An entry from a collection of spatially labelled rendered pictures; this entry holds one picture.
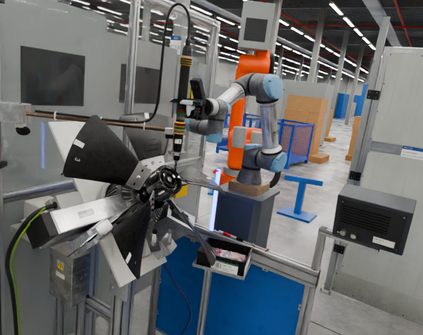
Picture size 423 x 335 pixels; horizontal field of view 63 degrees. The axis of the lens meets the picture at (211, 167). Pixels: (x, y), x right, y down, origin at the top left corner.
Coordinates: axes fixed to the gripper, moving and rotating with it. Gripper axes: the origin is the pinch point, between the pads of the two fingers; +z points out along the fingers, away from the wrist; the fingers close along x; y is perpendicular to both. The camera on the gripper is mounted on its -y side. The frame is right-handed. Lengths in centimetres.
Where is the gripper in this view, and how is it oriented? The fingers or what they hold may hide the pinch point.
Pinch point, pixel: (177, 100)
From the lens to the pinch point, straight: 133.2
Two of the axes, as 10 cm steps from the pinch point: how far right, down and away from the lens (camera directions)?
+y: -1.3, 9.7, 2.2
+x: -8.3, -2.2, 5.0
